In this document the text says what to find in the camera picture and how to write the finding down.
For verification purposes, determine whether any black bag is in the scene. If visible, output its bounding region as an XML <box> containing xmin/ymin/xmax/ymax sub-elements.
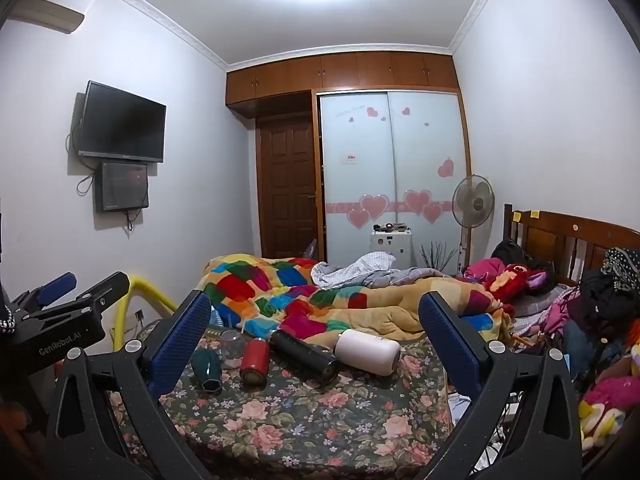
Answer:
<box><xmin>492</xmin><ymin>239</ymin><xmax>534</xmax><ymax>267</ymax></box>

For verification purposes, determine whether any black cylindrical bottle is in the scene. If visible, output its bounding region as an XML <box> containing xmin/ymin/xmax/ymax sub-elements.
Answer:
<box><xmin>269</xmin><ymin>330</ymin><xmax>341</xmax><ymax>381</ymax></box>

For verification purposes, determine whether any brown wooden door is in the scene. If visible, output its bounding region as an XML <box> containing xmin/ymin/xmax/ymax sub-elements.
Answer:
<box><xmin>257</xmin><ymin>114</ymin><xmax>320</xmax><ymax>262</ymax></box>

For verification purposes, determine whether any white cylindrical bottle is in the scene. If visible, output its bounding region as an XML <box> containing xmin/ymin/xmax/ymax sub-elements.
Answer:
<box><xmin>334</xmin><ymin>329</ymin><xmax>402</xmax><ymax>377</ymax></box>

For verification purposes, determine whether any pink clothing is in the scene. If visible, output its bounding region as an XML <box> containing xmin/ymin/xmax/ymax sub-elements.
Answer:
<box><xmin>462</xmin><ymin>257</ymin><xmax>507</xmax><ymax>282</ymax></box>

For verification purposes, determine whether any white air conditioner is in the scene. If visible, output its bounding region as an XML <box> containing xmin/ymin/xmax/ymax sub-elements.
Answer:
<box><xmin>4</xmin><ymin>0</ymin><xmax>86</xmax><ymax>36</ymax></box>

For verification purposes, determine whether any yellow foam tube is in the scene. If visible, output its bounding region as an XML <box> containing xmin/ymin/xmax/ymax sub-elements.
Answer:
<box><xmin>114</xmin><ymin>274</ymin><xmax>179</xmax><ymax>352</ymax></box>

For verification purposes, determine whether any small black wall monitor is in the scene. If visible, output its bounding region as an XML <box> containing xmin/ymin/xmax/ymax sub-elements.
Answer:
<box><xmin>96</xmin><ymin>161</ymin><xmax>150</xmax><ymax>213</ymax></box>

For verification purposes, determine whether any dark green bottle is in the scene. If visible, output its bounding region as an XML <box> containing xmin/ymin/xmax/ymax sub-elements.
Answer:
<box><xmin>190</xmin><ymin>347</ymin><xmax>224</xmax><ymax>395</ymax></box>

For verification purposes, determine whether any floral bed sheet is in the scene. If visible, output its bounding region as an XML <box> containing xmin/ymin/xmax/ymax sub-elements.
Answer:
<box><xmin>107</xmin><ymin>327</ymin><xmax>467</xmax><ymax>480</ymax></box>

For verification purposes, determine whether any pink plush toy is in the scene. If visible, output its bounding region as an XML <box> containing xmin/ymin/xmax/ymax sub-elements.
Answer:
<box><xmin>586</xmin><ymin>374</ymin><xmax>640</xmax><ymax>412</ymax></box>

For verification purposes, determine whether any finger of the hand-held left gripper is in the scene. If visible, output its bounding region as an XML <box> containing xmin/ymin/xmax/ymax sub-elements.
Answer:
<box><xmin>30</xmin><ymin>271</ymin><xmax>132</xmax><ymax>319</ymax></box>
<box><xmin>11</xmin><ymin>272</ymin><xmax>78</xmax><ymax>312</ymax></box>

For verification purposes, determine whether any standing electric fan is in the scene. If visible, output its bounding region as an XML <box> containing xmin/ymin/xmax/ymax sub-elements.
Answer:
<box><xmin>452</xmin><ymin>175</ymin><xmax>496</xmax><ymax>277</ymax></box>

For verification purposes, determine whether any yellow plush toy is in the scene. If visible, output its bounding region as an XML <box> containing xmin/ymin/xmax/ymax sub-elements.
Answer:
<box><xmin>577</xmin><ymin>400</ymin><xmax>627</xmax><ymax>452</ymax></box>

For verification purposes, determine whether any dried twig bundle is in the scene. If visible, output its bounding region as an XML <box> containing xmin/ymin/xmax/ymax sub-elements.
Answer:
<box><xmin>420</xmin><ymin>241</ymin><xmax>459</xmax><ymax>277</ymax></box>

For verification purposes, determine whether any black wall television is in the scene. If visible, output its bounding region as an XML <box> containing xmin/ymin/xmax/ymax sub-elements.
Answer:
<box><xmin>72</xmin><ymin>80</ymin><xmax>167</xmax><ymax>164</ymax></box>

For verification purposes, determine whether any grey striped cloth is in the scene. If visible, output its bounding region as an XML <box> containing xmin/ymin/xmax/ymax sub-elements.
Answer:
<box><xmin>311</xmin><ymin>251</ymin><xmax>451</xmax><ymax>290</ymax></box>

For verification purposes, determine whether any wooden wardrobe with heart stickers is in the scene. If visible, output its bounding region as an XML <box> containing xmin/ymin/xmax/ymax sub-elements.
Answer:
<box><xmin>225</xmin><ymin>51</ymin><xmax>474</xmax><ymax>277</ymax></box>

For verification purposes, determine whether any colourful patchwork quilt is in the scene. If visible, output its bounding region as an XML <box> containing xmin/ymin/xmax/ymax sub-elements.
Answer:
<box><xmin>192</xmin><ymin>255</ymin><xmax>516</xmax><ymax>349</ymax></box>

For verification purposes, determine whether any white small cabinet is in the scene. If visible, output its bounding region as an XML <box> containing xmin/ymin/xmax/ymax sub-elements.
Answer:
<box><xmin>370</xmin><ymin>226</ymin><xmax>414</xmax><ymax>267</ymax></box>

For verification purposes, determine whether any clear glass cup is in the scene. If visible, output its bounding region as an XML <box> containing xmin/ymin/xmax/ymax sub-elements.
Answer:
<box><xmin>219</xmin><ymin>329</ymin><xmax>247</xmax><ymax>367</ymax></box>

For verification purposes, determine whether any wooden bed headboard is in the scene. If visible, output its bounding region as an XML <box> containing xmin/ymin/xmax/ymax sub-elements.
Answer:
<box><xmin>502</xmin><ymin>203</ymin><xmax>640</xmax><ymax>292</ymax></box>

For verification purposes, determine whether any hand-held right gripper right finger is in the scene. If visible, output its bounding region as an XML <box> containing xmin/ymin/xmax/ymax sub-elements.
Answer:
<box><xmin>417</xmin><ymin>290</ymin><xmax>584</xmax><ymax>480</ymax></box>

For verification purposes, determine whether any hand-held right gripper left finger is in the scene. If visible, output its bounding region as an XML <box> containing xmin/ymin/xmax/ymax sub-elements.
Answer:
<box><xmin>45</xmin><ymin>290</ymin><xmax>213</xmax><ymax>480</ymax></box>

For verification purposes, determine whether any black clothes pile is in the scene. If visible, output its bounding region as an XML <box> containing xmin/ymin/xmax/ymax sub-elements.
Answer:
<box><xmin>579</xmin><ymin>247</ymin><xmax>640</xmax><ymax>332</ymax></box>

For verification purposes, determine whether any red cylindrical bottle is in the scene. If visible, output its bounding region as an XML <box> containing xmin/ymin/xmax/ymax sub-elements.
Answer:
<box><xmin>239</xmin><ymin>338</ymin><xmax>271</xmax><ymax>386</ymax></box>

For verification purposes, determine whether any red plush toy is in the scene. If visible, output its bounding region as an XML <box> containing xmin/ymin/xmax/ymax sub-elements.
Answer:
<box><xmin>482</xmin><ymin>262</ymin><xmax>544</xmax><ymax>307</ymax></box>

